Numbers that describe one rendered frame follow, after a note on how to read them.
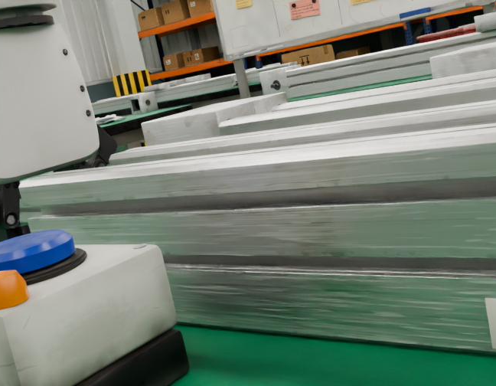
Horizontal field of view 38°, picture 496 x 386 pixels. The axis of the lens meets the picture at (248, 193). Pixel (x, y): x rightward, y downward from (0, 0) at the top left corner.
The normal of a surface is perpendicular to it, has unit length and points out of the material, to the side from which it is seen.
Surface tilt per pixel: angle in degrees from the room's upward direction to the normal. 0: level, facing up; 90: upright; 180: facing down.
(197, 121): 90
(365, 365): 0
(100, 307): 90
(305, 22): 90
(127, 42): 90
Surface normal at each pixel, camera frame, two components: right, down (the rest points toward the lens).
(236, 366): -0.20, -0.96
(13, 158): 0.74, 0.05
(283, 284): -0.61, 0.26
